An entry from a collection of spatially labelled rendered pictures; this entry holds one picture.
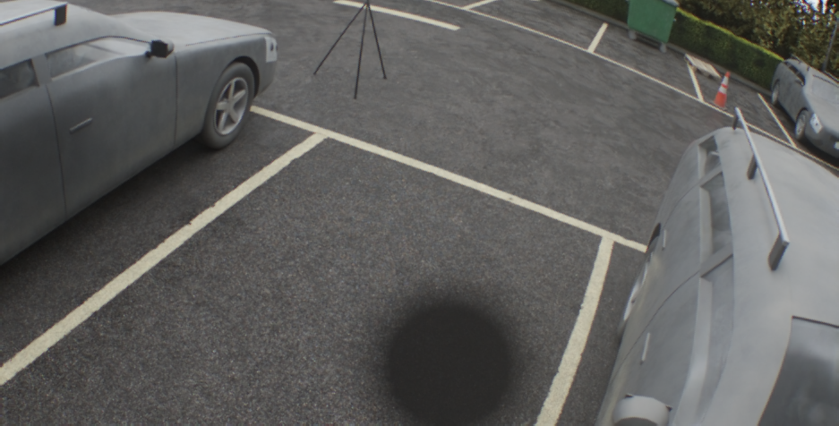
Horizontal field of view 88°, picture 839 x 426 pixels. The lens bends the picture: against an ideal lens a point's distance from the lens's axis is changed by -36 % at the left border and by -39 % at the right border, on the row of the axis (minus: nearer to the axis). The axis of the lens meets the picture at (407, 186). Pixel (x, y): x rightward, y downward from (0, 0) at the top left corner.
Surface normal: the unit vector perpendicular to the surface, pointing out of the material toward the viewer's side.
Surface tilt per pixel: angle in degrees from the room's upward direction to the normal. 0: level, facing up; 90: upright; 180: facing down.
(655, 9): 94
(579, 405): 0
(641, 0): 94
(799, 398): 31
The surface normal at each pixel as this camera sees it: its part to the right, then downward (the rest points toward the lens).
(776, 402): -0.14, -0.60
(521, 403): 0.18, -0.87
